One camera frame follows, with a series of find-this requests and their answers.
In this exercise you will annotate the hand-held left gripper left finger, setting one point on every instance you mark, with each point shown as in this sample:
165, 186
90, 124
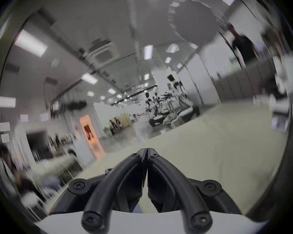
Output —
117, 179

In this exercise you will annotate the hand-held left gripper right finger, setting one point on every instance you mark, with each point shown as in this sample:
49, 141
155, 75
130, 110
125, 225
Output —
175, 179

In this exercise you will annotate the bed with beige sheet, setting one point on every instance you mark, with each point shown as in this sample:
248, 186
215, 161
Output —
224, 152

